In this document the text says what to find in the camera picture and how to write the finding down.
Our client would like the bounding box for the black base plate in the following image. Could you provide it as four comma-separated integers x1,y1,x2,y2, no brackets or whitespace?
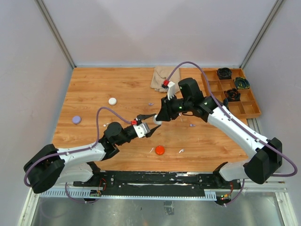
73,170,241,199

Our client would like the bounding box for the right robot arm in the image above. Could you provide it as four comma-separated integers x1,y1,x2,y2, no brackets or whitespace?
154,78,282,188

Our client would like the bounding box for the blue yellow rolled sock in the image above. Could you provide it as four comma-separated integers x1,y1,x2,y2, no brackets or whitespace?
234,77,250,89

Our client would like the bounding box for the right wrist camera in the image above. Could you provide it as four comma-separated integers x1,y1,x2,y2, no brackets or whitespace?
162,80,176,100

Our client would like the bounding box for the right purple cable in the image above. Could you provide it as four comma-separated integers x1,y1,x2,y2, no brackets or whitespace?
164,61,298,208

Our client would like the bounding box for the dark green rolled sock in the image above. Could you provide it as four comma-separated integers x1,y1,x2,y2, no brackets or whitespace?
223,98,229,110

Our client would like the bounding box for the purple charging case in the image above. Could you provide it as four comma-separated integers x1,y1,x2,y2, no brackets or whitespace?
72,115,82,125

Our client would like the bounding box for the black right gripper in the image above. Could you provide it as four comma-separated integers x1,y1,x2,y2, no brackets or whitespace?
156,94,192,121

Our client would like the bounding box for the beige cloth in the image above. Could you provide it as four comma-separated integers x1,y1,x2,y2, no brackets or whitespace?
150,66,181,93

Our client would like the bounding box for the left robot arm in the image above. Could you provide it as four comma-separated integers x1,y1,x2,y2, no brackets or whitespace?
24,113,157,194

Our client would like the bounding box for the black orange rolled sock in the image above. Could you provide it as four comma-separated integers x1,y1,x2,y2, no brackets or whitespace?
225,89,241,102

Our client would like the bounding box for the orange earbud charging case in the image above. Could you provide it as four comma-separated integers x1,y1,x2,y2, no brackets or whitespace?
155,145,165,155

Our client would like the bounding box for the wooden compartment tray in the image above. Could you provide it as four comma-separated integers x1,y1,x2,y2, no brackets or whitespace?
202,68,261,119

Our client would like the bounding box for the purple cable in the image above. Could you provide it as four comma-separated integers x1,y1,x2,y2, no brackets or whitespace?
164,61,298,208
23,107,138,204

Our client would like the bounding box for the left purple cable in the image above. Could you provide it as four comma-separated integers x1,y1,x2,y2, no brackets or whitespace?
23,107,138,204

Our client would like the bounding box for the white charging case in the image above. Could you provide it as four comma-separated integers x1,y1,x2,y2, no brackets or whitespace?
108,97,117,105
153,114,162,125

